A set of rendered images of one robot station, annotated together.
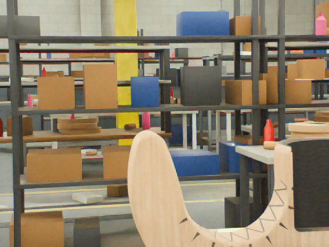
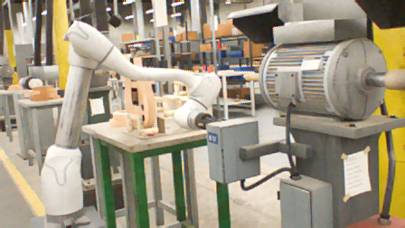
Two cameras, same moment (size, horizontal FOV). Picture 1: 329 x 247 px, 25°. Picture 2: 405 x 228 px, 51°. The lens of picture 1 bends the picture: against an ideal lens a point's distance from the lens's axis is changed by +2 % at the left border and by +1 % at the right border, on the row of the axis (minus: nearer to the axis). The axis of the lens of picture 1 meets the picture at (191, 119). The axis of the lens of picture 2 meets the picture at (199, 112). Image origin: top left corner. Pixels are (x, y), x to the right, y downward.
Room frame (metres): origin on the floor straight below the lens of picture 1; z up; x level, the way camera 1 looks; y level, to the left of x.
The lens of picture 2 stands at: (0.19, -2.46, 1.37)
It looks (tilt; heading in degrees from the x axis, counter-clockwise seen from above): 8 degrees down; 71
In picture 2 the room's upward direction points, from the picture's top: 4 degrees counter-clockwise
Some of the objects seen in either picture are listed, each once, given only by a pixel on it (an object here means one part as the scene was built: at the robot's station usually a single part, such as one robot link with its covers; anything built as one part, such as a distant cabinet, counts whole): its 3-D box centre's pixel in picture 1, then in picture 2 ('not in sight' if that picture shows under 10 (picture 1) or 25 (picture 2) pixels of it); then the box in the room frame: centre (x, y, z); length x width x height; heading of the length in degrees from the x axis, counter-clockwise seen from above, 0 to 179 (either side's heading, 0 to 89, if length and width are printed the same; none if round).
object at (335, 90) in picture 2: not in sight; (317, 79); (1.07, -1.21, 1.25); 0.41 x 0.27 x 0.26; 101
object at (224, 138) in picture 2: not in sight; (251, 159); (0.82, -1.17, 0.99); 0.24 x 0.21 x 0.26; 101
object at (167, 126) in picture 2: not in sight; (167, 122); (0.83, -0.08, 0.98); 0.27 x 0.16 x 0.09; 101
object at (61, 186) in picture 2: not in sight; (61, 183); (0.20, -0.62, 0.87); 0.18 x 0.16 x 0.22; 90
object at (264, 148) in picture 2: not in sight; (264, 148); (0.88, -1.16, 1.02); 0.19 x 0.04 x 0.04; 11
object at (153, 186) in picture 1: (171, 188); not in sight; (0.65, 0.02, 1.33); 0.07 x 0.04 x 0.10; 100
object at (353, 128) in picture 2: not in sight; (334, 120); (1.09, -1.28, 1.11); 0.36 x 0.24 x 0.04; 101
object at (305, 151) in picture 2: not in sight; (296, 149); (0.96, -1.23, 1.02); 0.13 x 0.04 x 0.04; 101
